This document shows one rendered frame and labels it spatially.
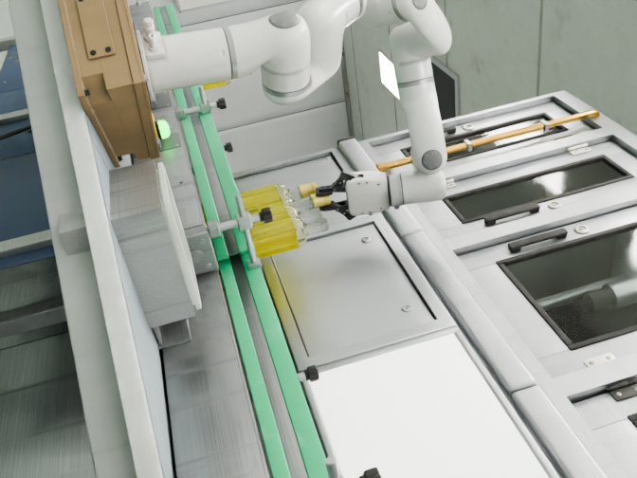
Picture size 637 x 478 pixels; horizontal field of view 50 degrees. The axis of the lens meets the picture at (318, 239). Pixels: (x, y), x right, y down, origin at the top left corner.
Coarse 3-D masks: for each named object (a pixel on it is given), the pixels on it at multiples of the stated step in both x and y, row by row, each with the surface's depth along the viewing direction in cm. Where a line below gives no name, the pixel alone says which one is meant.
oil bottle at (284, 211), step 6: (276, 210) 158; (282, 210) 158; (288, 210) 158; (294, 210) 158; (276, 216) 156; (282, 216) 156; (288, 216) 156; (294, 216) 156; (300, 216) 158; (258, 222) 155
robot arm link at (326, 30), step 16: (320, 0) 132; (336, 0) 133; (352, 0) 135; (304, 16) 131; (320, 16) 131; (336, 16) 132; (352, 16) 137; (320, 32) 132; (336, 32) 134; (320, 48) 135; (336, 48) 136; (320, 64) 137; (336, 64) 139; (320, 80) 138; (272, 96) 133; (288, 96) 132; (304, 96) 135
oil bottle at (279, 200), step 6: (264, 198) 164; (270, 198) 163; (276, 198) 163; (282, 198) 163; (288, 198) 163; (246, 204) 163; (252, 204) 162; (258, 204) 162; (264, 204) 162; (270, 204) 161; (276, 204) 161; (282, 204) 161; (288, 204) 161; (294, 204) 163; (246, 210) 161; (252, 210) 160; (258, 210) 160; (204, 216) 161
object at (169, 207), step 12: (168, 180) 121; (168, 192) 122; (168, 204) 106; (168, 216) 106; (168, 228) 108; (180, 228) 126; (180, 240) 109; (180, 252) 110; (180, 264) 112; (192, 264) 129; (192, 276) 125; (192, 288) 114; (192, 300) 116
